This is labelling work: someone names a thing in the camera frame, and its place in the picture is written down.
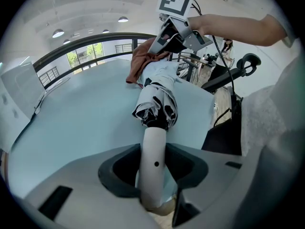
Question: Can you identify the black metal railing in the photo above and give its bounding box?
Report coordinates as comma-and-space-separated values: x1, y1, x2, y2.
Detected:
32, 31, 159, 74

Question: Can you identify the person's right forearm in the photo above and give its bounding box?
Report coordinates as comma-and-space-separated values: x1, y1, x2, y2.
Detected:
188, 13, 288, 48

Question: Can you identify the pale blue folding umbrella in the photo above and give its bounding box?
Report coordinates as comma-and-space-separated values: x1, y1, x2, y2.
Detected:
132, 55, 183, 211

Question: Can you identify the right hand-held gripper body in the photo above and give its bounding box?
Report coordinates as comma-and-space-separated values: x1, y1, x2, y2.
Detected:
156, 0, 195, 28

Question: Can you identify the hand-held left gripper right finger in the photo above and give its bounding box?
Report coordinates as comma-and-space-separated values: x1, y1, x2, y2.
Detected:
165, 143, 258, 229

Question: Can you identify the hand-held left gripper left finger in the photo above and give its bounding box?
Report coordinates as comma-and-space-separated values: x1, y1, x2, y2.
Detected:
23, 143, 155, 229

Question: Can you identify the black office chair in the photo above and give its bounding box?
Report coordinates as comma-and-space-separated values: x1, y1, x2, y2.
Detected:
201, 52, 262, 157

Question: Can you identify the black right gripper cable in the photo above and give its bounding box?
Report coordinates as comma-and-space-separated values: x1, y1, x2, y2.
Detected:
211, 34, 242, 100

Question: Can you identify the brown cloth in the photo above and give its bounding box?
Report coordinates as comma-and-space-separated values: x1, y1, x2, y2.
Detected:
125, 37, 172, 84

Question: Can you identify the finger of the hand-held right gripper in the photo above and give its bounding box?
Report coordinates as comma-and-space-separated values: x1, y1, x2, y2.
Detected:
183, 30, 214, 51
147, 17, 193, 54

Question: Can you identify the person's grey sweater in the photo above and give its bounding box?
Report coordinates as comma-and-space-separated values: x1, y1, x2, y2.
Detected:
234, 13, 305, 157

